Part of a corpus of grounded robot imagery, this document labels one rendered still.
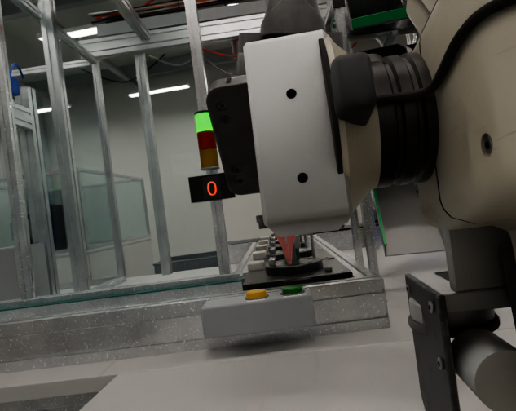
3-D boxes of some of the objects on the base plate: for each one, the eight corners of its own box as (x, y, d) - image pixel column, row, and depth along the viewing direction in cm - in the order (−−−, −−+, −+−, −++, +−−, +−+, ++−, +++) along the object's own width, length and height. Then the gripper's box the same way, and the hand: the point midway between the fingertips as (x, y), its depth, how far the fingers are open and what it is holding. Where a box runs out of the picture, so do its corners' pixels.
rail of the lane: (390, 327, 82) (382, 273, 82) (-38, 377, 85) (-45, 326, 86) (382, 320, 87) (376, 269, 87) (-20, 368, 91) (-25, 319, 91)
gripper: (251, 186, 76) (262, 269, 75) (306, 178, 75) (318, 262, 75) (253, 188, 82) (263, 265, 82) (303, 182, 82) (314, 258, 82)
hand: (288, 259), depth 78 cm, fingers closed
